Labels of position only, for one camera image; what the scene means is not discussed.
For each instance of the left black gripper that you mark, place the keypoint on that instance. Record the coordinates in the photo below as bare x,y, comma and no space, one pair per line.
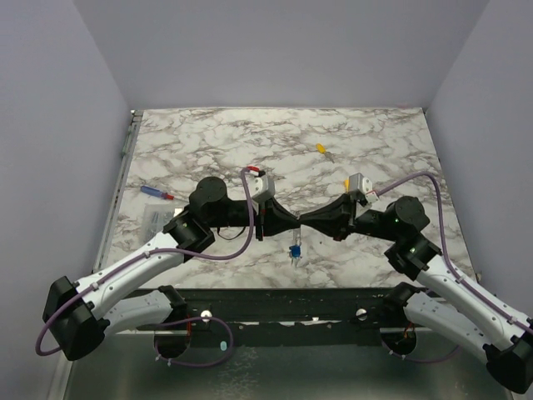
274,218

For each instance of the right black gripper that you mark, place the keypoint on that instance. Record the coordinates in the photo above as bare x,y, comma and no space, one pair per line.
350,218

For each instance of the blue key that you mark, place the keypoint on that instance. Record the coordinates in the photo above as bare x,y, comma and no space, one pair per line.
295,251

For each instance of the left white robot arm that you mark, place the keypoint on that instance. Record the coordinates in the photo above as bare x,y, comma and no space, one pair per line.
81,314

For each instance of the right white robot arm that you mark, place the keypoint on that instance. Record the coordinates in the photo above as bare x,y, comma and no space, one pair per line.
492,330

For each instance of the clear plastic screw box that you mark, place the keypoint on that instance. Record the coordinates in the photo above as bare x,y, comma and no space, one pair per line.
154,218

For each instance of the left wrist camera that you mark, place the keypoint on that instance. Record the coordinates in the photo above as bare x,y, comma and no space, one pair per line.
263,189

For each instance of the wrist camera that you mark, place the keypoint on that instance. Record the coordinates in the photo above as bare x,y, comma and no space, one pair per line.
361,188
263,189

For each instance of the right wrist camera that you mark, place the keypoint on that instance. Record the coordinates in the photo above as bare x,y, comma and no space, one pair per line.
361,188

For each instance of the yellow handled screwdriver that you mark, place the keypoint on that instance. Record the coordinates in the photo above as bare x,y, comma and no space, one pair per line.
325,153

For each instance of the blue handled screwdriver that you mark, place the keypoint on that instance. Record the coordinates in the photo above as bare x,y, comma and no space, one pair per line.
151,191

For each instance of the black mounting rail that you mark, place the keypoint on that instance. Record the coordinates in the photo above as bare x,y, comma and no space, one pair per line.
296,317

